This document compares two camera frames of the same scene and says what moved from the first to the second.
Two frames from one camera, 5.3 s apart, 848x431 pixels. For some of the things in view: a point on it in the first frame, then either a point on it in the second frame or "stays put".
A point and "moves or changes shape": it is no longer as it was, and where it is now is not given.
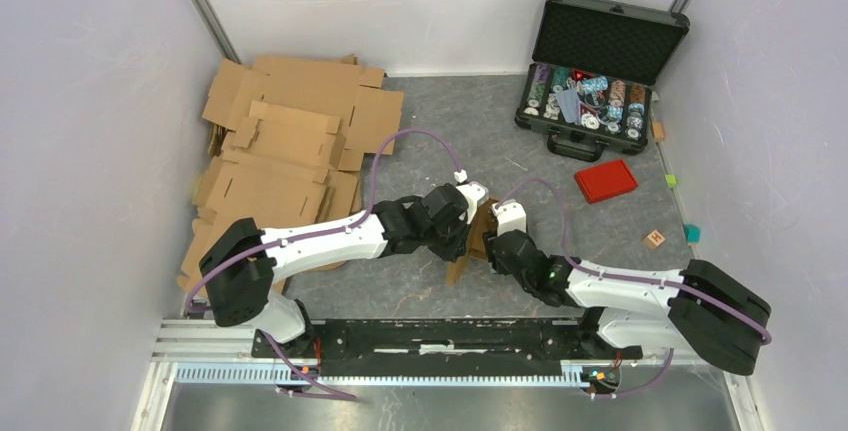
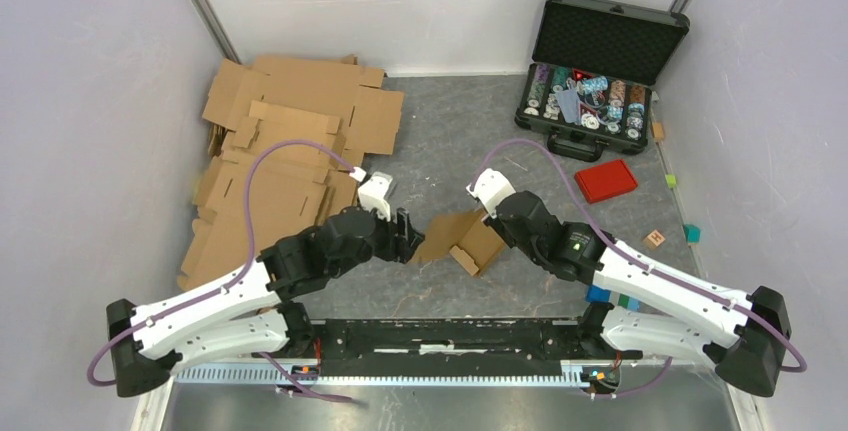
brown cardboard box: [484, 219] moves or changes shape
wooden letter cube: [654, 239] stays put
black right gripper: [496, 267] → [499, 225]
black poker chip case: [590, 82] stays put
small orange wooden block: [658, 131] stays put
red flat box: [605, 181] stays put
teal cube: [692, 233] stays put
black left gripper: [457, 249] → [403, 246]
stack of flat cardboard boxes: [291, 137] stays put
